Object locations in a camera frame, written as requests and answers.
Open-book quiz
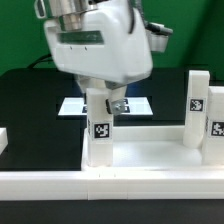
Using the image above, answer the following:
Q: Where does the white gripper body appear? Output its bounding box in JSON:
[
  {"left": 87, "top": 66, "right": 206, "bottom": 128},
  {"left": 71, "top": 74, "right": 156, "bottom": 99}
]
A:
[{"left": 43, "top": 0, "right": 153, "bottom": 84}]

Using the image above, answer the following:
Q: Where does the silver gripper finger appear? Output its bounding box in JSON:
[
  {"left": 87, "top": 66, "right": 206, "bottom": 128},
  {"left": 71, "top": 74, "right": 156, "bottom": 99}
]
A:
[
  {"left": 105, "top": 81, "right": 127, "bottom": 115},
  {"left": 75, "top": 75, "right": 91, "bottom": 99}
]

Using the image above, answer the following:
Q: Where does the white desk top tray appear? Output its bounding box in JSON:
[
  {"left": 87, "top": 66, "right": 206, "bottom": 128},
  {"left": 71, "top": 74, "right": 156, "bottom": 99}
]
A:
[{"left": 81, "top": 125, "right": 224, "bottom": 171}]

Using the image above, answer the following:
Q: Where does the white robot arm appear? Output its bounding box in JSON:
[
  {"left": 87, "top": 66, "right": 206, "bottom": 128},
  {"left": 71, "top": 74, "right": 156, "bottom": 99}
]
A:
[{"left": 34, "top": 0, "right": 153, "bottom": 115}]

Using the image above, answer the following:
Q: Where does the white front fence bar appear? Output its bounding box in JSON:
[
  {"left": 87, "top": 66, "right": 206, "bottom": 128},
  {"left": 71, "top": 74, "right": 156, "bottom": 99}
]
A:
[{"left": 0, "top": 170, "right": 224, "bottom": 201}]

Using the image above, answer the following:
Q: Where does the white left side block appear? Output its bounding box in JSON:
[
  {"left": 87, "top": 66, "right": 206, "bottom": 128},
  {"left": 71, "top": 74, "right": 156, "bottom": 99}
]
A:
[{"left": 0, "top": 128, "right": 8, "bottom": 155}]

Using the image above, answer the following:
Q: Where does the marker tag base plate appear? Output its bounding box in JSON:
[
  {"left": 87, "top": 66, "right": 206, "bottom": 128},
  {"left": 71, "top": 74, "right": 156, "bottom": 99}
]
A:
[{"left": 58, "top": 97, "right": 153, "bottom": 116}]

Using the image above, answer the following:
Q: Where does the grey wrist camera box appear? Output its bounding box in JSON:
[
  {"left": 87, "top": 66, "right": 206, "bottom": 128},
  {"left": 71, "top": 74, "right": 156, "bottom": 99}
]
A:
[{"left": 146, "top": 23, "right": 173, "bottom": 53}]

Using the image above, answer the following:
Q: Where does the black thick cable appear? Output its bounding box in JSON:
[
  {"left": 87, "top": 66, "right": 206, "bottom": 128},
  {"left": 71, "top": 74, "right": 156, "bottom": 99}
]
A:
[{"left": 27, "top": 53, "right": 54, "bottom": 70}]

